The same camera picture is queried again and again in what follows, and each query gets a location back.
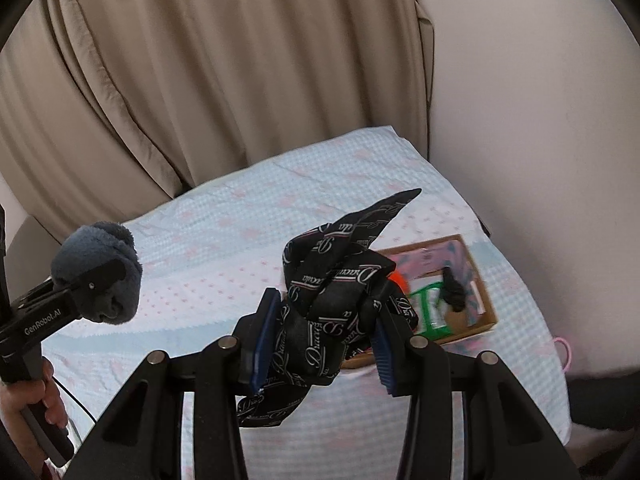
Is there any beige curtain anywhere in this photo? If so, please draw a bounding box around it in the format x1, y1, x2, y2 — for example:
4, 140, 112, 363
1, 0, 433, 239

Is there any light blue patterned blanket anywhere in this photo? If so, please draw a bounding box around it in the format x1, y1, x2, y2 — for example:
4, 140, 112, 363
42, 127, 570, 479

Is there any orange fluffy pom-pom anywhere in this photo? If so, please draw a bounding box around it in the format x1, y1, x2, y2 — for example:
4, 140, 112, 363
388, 270, 410, 295

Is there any pink cardboard box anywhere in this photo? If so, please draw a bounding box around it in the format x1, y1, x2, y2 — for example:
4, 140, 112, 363
342, 233, 500, 370

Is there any black hair scrunchie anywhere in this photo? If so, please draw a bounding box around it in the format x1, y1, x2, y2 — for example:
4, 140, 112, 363
440, 266, 466, 313

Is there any person's left hand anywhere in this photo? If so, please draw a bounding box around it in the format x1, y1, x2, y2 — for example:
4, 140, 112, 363
1, 358, 68, 472

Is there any green snack packet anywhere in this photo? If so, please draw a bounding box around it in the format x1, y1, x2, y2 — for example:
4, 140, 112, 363
409, 278, 452, 340

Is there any grey fuzzy scrunchie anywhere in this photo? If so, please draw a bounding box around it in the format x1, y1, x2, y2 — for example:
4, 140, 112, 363
51, 221, 142, 325

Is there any black printed fabric scarf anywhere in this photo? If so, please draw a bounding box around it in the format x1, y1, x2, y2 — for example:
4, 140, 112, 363
238, 188, 420, 428

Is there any pink hair tie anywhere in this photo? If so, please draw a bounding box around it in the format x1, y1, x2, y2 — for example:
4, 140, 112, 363
552, 336, 573, 373

